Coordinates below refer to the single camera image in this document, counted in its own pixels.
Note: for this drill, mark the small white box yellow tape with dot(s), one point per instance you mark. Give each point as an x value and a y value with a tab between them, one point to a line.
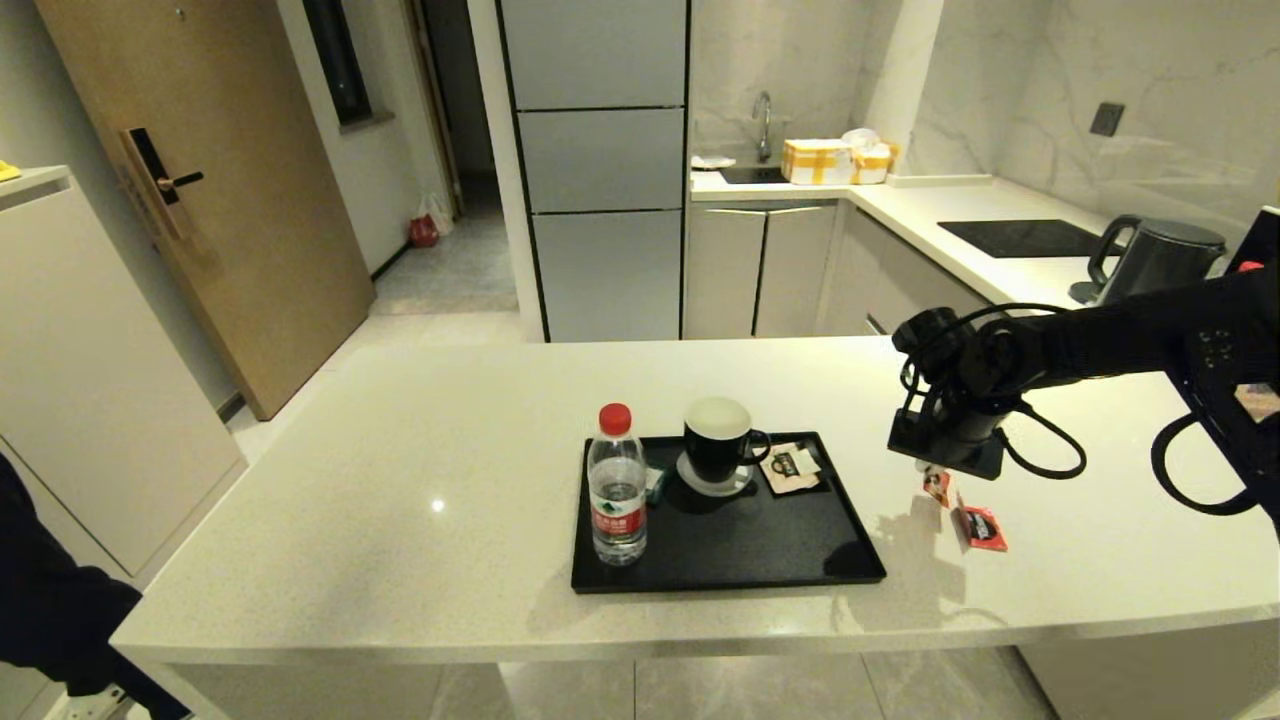
870	165

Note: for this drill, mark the pink tea sachet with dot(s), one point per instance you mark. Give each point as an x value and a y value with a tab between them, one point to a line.
790	468

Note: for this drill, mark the dark narrow window panel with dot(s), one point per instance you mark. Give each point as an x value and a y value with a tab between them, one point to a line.
338	60

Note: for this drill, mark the white cloth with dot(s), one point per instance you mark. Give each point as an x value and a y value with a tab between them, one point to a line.
710	161

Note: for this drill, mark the brown wooden door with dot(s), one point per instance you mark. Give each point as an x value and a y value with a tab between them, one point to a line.
230	200

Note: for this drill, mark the dark kitchen sink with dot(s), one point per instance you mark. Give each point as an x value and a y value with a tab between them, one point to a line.
752	175

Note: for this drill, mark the black rectangular serving tray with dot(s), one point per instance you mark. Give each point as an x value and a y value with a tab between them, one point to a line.
720	545

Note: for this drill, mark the brown QR code sign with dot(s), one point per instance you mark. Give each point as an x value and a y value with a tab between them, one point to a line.
1260	402

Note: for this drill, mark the black upright screen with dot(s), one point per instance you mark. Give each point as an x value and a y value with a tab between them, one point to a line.
1262	240

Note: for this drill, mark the red plastic bag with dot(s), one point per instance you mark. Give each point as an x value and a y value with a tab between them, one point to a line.
422	232

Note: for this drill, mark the grey tall refrigerator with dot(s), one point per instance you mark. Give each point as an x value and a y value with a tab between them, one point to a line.
600	160

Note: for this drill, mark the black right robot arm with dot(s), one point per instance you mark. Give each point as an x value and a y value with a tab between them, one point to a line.
1120	340

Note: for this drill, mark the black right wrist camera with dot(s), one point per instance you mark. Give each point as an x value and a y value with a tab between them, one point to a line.
925	330

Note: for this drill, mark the black induction cooktop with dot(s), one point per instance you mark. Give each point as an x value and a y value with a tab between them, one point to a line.
1020	238

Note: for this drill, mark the black electric kettle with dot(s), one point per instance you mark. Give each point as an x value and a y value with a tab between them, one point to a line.
1160	255

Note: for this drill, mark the large red Nescafe sachet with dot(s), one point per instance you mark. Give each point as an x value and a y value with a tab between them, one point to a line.
938	488

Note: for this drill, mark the small yellow object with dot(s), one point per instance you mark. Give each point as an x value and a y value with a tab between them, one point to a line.
7	171

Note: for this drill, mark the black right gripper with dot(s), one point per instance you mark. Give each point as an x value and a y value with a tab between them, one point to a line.
950	440

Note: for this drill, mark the small red Nescafe sachet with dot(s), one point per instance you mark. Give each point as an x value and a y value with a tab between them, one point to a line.
982	528

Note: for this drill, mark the white crumpled plastic wrap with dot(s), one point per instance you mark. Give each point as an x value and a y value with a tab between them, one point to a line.
860	137

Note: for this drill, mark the chrome sink faucet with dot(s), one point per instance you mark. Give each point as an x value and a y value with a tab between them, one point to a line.
763	120

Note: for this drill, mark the large white box yellow tape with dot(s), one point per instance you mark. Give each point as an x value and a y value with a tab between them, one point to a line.
815	162

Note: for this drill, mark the white round coaster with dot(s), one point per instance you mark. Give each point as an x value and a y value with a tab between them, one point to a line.
715	489

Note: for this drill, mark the beige tall side cabinet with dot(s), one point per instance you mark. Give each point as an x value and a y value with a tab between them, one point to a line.
90	380

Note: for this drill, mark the grey lower kitchen cabinets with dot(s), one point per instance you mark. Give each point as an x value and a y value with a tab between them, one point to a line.
760	270

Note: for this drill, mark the grey wall socket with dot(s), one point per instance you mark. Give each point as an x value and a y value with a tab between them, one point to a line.
1105	119

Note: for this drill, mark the white plastic shopping bag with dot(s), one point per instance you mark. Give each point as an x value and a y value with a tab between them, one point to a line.
438	212

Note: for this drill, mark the dark green tea sachet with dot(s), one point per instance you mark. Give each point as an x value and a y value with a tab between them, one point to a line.
655	485

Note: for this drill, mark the person in dark clothes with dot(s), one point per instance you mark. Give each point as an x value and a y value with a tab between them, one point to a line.
50	600

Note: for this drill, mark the black mug white inside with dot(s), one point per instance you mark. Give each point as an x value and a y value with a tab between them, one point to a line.
715	450

